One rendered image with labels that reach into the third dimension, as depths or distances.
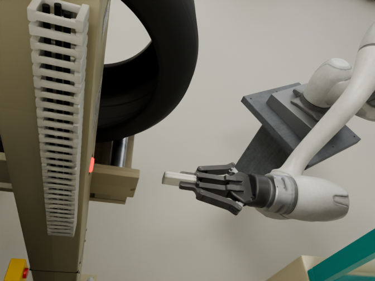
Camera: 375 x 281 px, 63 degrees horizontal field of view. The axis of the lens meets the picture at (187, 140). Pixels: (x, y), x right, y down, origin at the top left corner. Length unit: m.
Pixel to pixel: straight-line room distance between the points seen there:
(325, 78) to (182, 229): 1.09
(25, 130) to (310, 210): 0.59
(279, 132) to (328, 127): 0.69
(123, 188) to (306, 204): 0.45
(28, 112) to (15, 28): 0.13
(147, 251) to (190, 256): 0.24
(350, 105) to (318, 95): 0.71
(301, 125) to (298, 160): 0.71
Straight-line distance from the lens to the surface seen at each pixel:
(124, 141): 0.89
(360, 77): 0.97
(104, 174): 0.78
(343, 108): 0.94
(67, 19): 0.33
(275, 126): 1.63
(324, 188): 0.77
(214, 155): 2.23
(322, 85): 1.62
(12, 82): 0.45
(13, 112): 0.49
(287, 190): 0.72
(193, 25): 0.67
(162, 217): 1.84
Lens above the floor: 1.59
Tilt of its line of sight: 45 degrees down
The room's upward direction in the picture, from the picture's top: 23 degrees clockwise
